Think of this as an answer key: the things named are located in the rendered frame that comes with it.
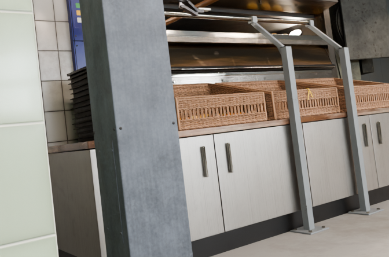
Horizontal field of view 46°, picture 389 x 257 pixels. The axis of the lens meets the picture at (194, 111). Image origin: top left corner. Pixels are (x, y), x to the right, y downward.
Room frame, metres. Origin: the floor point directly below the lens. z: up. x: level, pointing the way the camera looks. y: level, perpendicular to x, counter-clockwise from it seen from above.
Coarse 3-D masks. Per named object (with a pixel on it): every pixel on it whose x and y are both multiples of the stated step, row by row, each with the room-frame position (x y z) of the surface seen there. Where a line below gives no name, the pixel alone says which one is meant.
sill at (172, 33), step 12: (180, 36) 2.70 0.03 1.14; (192, 36) 2.75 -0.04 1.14; (204, 36) 2.81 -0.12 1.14; (216, 36) 2.86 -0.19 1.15; (228, 36) 2.92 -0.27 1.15; (240, 36) 2.98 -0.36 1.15; (252, 36) 3.04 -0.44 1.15; (264, 36) 3.10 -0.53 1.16; (276, 36) 3.17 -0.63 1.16; (288, 36) 3.24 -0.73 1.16; (300, 36) 3.31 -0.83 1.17; (312, 36) 3.39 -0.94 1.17
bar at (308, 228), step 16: (176, 16) 2.25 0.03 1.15; (192, 16) 2.30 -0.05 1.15; (208, 16) 2.36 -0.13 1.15; (224, 16) 2.42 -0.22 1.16; (240, 16) 2.49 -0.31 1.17; (320, 32) 2.76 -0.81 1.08; (288, 48) 2.36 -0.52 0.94; (336, 48) 2.68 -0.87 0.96; (288, 64) 2.35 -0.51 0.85; (288, 80) 2.36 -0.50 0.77; (352, 80) 2.64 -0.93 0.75; (288, 96) 2.37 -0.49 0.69; (352, 96) 2.63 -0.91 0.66; (352, 112) 2.63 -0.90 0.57; (352, 128) 2.64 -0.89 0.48; (352, 144) 2.65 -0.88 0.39; (304, 160) 2.36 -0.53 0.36; (304, 176) 2.36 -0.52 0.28; (304, 192) 2.35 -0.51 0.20; (304, 208) 2.36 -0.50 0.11; (368, 208) 2.64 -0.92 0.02; (304, 224) 2.37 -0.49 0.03
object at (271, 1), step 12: (192, 0) 2.77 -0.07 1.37; (228, 0) 2.89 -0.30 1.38; (240, 0) 2.93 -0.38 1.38; (252, 0) 2.97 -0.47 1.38; (264, 0) 3.02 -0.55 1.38; (276, 0) 3.06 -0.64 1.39; (288, 0) 3.11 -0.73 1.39; (300, 0) 3.16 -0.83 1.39; (312, 0) 3.21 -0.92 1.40; (324, 0) 3.27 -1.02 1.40; (336, 0) 3.35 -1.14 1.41; (300, 12) 3.38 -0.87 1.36; (312, 12) 3.44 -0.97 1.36
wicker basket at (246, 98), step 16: (176, 96) 2.60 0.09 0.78; (192, 96) 2.12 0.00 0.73; (208, 96) 2.17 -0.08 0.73; (224, 96) 2.23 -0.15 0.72; (240, 96) 2.28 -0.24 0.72; (256, 96) 2.35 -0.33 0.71; (176, 112) 2.08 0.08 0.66; (192, 112) 2.62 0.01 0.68; (208, 112) 2.17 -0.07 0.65; (224, 112) 2.22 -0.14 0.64; (256, 112) 2.34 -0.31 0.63; (192, 128) 2.11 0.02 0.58
